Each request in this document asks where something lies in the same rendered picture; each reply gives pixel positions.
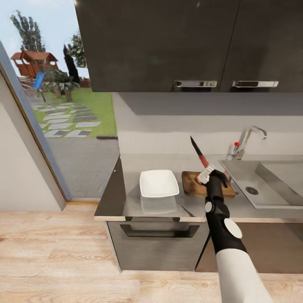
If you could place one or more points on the fixed window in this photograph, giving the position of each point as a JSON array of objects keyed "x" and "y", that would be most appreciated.
[{"x": 43, "y": 64}]

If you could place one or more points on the dishwasher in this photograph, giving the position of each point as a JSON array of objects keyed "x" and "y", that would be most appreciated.
[{"x": 158, "y": 245}]

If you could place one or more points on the bowl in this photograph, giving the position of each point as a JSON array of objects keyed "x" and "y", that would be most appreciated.
[{"x": 158, "y": 184}]

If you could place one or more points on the drop in sink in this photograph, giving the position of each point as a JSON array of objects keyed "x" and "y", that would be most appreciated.
[{"x": 268, "y": 184}]

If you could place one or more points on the parer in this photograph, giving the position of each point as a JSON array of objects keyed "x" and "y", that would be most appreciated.
[{"x": 201, "y": 156}]

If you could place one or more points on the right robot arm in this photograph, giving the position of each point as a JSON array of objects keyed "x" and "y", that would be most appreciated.
[{"x": 239, "y": 280}]

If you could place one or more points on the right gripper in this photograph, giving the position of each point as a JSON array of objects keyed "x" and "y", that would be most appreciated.
[{"x": 214, "y": 180}]

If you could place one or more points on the cutting board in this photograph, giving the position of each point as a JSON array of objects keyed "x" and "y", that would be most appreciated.
[{"x": 192, "y": 185}]

